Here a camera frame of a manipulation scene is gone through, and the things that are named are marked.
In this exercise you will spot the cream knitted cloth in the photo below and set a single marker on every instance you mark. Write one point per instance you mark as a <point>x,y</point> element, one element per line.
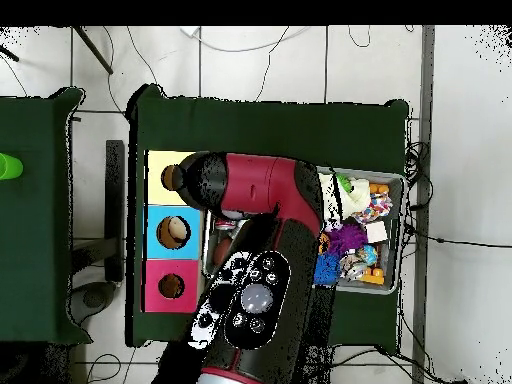
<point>356,196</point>

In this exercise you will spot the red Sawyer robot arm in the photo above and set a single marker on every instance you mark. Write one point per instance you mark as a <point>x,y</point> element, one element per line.
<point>264,188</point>

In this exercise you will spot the wooden box with three holes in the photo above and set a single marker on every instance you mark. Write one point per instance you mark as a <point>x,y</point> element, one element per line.
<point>156,232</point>

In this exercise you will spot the clear mesh bin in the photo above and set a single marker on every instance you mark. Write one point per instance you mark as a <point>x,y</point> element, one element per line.
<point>392,268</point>

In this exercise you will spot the brown toy football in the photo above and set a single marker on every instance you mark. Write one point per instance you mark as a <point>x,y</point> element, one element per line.
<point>222,252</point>

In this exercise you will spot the dark green table cloth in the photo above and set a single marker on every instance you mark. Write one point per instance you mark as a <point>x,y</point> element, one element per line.
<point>40,200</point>
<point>280,128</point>

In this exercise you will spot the blue spiky ball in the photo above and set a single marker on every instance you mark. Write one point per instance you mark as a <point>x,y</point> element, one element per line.
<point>326,270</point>

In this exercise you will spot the purple spiky ball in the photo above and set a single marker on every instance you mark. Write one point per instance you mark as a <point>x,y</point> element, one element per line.
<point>348,238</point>

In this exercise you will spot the plain wooden block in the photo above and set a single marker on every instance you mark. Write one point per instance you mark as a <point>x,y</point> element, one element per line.
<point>377,232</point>

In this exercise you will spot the black tripod leg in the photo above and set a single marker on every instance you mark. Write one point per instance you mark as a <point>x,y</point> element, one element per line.
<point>92,50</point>

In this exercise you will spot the green cup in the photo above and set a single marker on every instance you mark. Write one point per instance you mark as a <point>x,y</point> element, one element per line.
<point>8,166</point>

